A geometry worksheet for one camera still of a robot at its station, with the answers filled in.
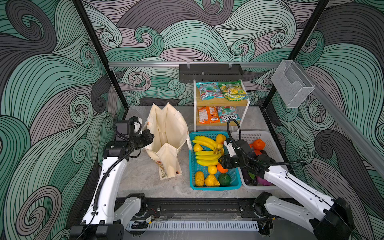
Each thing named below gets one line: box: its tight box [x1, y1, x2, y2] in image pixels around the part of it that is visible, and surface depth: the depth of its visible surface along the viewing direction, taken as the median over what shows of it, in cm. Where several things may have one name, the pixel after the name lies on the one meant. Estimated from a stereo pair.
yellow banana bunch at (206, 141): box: [192, 136, 218, 151], surface depth 94 cm
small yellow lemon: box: [193, 144, 203, 152], surface depth 94 cm
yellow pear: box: [204, 174, 221, 187], surface depth 80 cm
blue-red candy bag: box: [196, 82, 225, 101], surface depth 79 cm
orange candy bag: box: [198, 106, 220, 124], surface depth 94 cm
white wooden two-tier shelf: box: [193, 79, 250, 132], surface depth 79 cm
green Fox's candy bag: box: [217, 106, 241, 124], surface depth 94 cm
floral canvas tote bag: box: [144, 102, 193, 180], surface depth 82 cm
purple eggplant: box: [241, 169, 251, 185], surface depth 80 cm
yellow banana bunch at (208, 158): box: [195, 149, 222, 166], surface depth 87 cm
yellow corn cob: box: [195, 171, 205, 187], surface depth 81 cm
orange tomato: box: [252, 139, 266, 151], surface depth 94 cm
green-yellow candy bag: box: [218, 80, 249, 102], surface depth 80 cm
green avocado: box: [218, 173, 231, 186], surface depth 81 cm
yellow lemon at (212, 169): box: [207, 164, 218, 175], surface depth 84 cm
